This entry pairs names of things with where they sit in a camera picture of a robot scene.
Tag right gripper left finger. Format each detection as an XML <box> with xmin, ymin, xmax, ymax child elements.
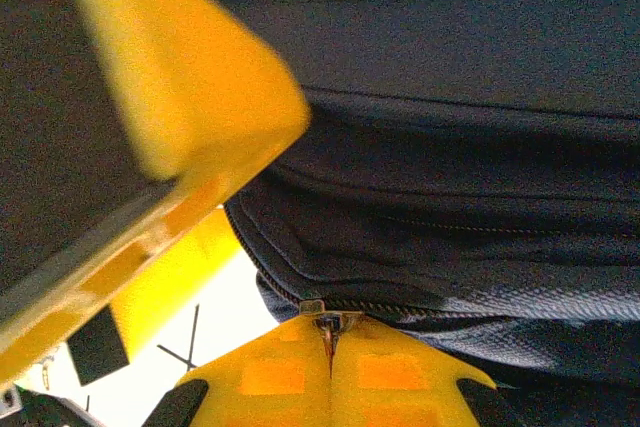
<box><xmin>144</xmin><ymin>314</ymin><xmax>334</xmax><ymax>427</ymax></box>

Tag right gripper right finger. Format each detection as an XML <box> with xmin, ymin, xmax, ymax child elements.
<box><xmin>329</xmin><ymin>316</ymin><xmax>506</xmax><ymax>427</ymax></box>

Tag navy blue backpack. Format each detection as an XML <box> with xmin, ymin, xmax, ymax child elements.
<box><xmin>149</xmin><ymin>0</ymin><xmax>640</xmax><ymax>427</ymax></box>

